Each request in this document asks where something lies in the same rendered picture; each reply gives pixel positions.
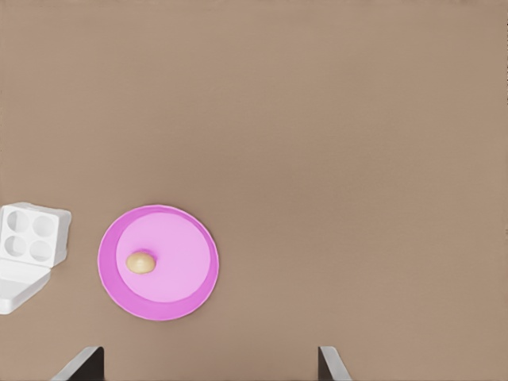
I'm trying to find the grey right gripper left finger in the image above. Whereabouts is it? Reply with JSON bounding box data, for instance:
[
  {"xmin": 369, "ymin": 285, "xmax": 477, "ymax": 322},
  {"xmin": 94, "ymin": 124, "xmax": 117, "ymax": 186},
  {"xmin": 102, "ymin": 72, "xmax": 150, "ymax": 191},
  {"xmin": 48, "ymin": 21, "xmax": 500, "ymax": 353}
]
[{"xmin": 49, "ymin": 346, "xmax": 105, "ymax": 381}]

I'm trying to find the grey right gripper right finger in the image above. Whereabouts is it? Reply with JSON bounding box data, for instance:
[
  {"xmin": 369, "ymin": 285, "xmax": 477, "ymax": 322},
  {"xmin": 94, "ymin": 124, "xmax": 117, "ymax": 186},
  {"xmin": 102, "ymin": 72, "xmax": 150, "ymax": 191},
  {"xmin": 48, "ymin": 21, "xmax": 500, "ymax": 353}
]
[{"xmin": 318, "ymin": 345, "xmax": 352, "ymax": 381}]

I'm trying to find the white egg box lid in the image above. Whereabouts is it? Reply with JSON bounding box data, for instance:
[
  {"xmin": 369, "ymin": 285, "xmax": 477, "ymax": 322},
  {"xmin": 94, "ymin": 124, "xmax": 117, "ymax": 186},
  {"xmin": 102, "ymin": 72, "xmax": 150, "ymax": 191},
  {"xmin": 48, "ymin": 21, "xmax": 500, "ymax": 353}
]
[{"xmin": 0, "ymin": 256, "xmax": 52, "ymax": 316}]

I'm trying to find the brown egg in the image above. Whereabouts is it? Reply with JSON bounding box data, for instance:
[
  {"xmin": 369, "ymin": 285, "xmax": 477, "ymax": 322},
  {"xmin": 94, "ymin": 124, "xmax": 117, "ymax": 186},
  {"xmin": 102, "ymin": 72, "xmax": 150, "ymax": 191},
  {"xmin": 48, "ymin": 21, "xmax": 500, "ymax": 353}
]
[{"xmin": 125, "ymin": 252, "xmax": 156, "ymax": 275}]

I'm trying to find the white egg box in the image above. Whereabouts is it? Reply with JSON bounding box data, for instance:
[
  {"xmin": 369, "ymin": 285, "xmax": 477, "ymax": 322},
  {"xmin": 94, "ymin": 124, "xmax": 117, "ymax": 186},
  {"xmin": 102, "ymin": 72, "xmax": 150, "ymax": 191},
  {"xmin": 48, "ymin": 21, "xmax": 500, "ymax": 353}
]
[{"xmin": 0, "ymin": 202, "xmax": 73, "ymax": 269}]

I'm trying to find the pink round plate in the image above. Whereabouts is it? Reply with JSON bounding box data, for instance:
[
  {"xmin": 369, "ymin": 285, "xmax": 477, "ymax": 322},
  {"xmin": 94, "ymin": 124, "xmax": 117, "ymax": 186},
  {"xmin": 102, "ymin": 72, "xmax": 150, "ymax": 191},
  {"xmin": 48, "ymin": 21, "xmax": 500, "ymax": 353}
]
[{"xmin": 97, "ymin": 204, "xmax": 220, "ymax": 322}]

